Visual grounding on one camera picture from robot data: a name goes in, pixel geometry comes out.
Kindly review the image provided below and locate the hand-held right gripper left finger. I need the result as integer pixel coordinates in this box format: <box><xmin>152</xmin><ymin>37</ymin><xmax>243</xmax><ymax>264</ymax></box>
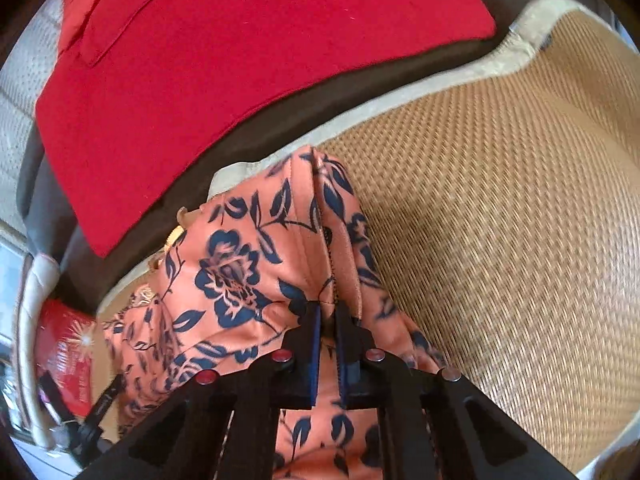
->
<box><xmin>87</xmin><ymin>302</ymin><xmax>321</xmax><ymax>480</ymax></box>

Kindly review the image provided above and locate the beige woven seat mat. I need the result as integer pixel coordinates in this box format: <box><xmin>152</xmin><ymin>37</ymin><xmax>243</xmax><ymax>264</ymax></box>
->
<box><xmin>95</xmin><ymin>0</ymin><xmax>640</xmax><ymax>480</ymax></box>

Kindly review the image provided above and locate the orange floral garment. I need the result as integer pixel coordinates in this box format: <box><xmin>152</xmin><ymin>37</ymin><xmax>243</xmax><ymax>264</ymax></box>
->
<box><xmin>102</xmin><ymin>145</ymin><xmax>451</xmax><ymax>480</ymax></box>

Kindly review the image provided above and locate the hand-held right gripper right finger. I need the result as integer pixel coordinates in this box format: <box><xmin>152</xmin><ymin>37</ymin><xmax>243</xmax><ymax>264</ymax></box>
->
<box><xmin>335</xmin><ymin>305</ymin><xmax>576</xmax><ymax>480</ymax></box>

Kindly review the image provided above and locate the red printed packet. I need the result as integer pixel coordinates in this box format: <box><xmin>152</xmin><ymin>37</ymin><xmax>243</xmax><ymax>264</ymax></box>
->
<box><xmin>35</xmin><ymin>297</ymin><xmax>101</xmax><ymax>418</ymax></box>

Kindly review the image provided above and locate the cream dotted curtain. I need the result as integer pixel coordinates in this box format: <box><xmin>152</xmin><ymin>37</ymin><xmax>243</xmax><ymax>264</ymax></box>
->
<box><xmin>0</xmin><ymin>10</ymin><xmax>63</xmax><ymax>241</ymax></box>

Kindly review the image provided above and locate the dark brown leather sofa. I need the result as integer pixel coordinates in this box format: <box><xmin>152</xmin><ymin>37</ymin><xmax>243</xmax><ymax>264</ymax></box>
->
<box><xmin>15</xmin><ymin>0</ymin><xmax>621</xmax><ymax>316</ymax></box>

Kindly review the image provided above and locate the cream quilted cushion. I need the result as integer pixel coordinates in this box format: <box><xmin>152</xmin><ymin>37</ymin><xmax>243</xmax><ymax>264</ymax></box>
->
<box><xmin>15</xmin><ymin>252</ymin><xmax>66</xmax><ymax>451</ymax></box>

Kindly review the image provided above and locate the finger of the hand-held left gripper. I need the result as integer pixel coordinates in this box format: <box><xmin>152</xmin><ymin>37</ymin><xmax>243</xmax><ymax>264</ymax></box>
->
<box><xmin>70</xmin><ymin>375</ymin><xmax>126</xmax><ymax>466</ymax></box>

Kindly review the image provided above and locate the red cloth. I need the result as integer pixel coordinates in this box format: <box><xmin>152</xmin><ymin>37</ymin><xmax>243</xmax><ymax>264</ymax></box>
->
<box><xmin>35</xmin><ymin>0</ymin><xmax>497</xmax><ymax>259</ymax></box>

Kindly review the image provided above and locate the window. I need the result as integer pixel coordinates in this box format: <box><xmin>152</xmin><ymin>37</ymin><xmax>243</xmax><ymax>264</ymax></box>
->
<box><xmin>0</xmin><ymin>237</ymin><xmax>33</xmax><ymax>356</ymax></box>

